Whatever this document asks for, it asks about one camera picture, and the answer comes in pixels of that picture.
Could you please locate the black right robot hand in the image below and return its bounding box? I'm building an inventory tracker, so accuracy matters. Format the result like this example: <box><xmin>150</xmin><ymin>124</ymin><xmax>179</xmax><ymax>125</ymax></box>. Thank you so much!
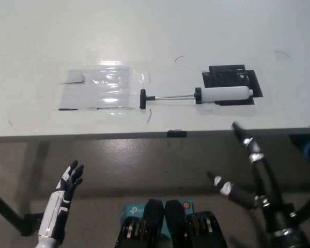
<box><xmin>208</xmin><ymin>121</ymin><xmax>295</xmax><ymax>234</ymax></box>

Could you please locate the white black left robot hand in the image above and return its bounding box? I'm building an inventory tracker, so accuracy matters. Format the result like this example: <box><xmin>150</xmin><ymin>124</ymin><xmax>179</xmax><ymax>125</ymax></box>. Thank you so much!
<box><xmin>35</xmin><ymin>160</ymin><xmax>85</xmax><ymax>248</ymax></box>

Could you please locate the large white syringe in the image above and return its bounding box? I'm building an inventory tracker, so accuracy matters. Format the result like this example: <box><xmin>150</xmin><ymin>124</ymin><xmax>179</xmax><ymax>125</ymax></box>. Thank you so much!
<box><xmin>138</xmin><ymin>86</ymin><xmax>254</xmax><ymax>111</ymax></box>

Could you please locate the black table leg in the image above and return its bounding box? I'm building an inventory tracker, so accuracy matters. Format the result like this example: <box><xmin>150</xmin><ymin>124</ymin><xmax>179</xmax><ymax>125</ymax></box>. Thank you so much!
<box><xmin>0</xmin><ymin>184</ymin><xmax>25</xmax><ymax>225</ymax></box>

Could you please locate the teal router box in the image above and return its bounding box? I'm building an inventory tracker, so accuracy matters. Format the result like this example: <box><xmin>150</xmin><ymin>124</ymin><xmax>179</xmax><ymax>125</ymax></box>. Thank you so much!
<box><xmin>119</xmin><ymin>200</ymin><xmax>196</xmax><ymax>241</ymax></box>

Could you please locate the black holder tray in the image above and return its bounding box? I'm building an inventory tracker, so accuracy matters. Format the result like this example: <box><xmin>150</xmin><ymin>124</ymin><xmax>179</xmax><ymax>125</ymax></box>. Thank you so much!
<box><xmin>201</xmin><ymin>65</ymin><xmax>264</xmax><ymax>106</ymax></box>

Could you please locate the clear plastic film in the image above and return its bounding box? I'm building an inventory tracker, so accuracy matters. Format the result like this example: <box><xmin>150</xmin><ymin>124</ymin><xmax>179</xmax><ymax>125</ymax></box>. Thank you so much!
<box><xmin>51</xmin><ymin>46</ymin><xmax>152</xmax><ymax>112</ymax></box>

